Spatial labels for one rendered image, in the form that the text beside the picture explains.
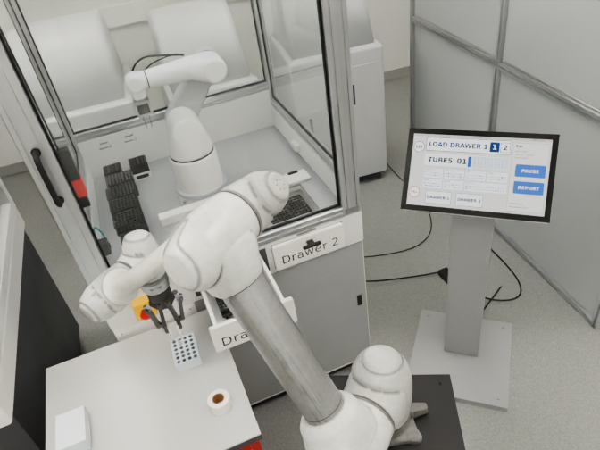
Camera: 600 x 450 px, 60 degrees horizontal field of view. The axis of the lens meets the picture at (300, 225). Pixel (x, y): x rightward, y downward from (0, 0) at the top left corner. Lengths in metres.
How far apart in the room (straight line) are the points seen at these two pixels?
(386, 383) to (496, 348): 1.48
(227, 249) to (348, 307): 1.39
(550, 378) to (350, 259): 1.13
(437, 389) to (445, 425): 0.12
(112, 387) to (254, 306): 0.94
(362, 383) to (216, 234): 0.58
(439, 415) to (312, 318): 0.87
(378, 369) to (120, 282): 0.70
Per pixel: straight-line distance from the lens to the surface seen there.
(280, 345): 1.14
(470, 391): 2.61
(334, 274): 2.18
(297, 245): 1.99
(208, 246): 1.00
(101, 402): 1.91
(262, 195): 1.10
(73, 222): 1.76
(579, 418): 2.68
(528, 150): 2.03
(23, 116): 1.61
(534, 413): 2.64
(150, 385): 1.88
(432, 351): 2.72
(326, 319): 2.34
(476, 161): 2.02
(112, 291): 1.49
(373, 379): 1.35
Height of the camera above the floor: 2.16
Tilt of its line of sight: 37 degrees down
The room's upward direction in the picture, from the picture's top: 9 degrees counter-clockwise
